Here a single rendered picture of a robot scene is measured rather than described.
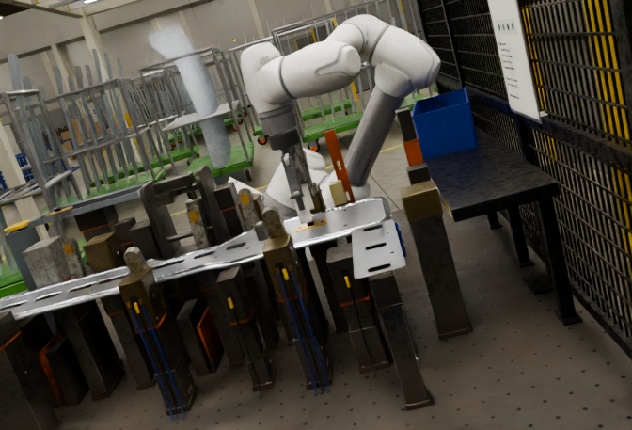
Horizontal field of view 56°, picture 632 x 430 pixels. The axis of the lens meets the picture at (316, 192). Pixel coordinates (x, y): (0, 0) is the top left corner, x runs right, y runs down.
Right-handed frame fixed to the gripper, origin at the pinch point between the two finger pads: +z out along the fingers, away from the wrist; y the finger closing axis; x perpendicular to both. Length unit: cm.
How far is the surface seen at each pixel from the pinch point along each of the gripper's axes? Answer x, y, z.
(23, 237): 93, 30, -7
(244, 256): 16.3, -10.4, 4.8
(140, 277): 38.2, -19.7, 0.3
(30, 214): 406, 541, 61
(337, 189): -8.2, 10.6, 0.3
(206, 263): 26.5, -8.3, 4.9
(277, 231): 5.1, -17.6, -1.0
